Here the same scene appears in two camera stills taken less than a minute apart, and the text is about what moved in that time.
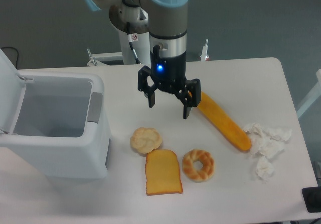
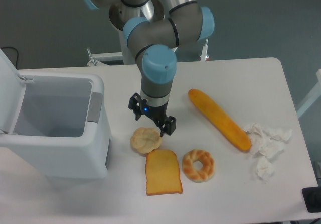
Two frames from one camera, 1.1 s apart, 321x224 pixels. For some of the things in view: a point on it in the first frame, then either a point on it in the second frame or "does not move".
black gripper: [168, 73] -> [167, 125]
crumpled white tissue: [266, 144] does not move
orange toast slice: [162, 172] does not move
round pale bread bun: [144, 140] does not move
